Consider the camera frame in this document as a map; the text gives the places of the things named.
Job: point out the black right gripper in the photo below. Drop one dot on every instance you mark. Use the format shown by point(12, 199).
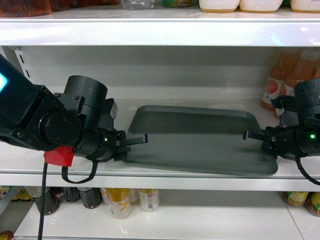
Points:
point(282, 142)

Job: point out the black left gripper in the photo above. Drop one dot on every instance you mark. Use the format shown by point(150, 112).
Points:
point(103, 145)

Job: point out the grey rectangular tray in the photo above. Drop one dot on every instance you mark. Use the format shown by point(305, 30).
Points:
point(202, 140)

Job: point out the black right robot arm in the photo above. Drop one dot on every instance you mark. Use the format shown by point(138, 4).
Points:
point(298, 132)

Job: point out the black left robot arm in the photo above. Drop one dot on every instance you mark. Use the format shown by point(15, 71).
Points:
point(81, 117)

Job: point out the yellow drink bottle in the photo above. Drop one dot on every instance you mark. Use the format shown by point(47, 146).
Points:
point(119, 201)

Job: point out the dark sauce bottle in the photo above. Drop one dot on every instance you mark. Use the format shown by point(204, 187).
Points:
point(91, 197)

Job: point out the orange juice bottle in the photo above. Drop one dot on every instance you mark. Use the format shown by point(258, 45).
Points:
point(284, 65)

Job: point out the white upper shelf board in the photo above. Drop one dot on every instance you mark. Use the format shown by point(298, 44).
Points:
point(160, 26)

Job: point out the white shelf board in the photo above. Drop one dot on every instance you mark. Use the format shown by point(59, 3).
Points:
point(124, 174)
point(160, 26)

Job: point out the white middle shelf board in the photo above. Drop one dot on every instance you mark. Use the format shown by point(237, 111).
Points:
point(124, 174)

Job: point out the clear water bottle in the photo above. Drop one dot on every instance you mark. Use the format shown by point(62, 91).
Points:
point(138, 4)

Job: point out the red cable clip block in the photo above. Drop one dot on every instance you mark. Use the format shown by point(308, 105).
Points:
point(62, 156)

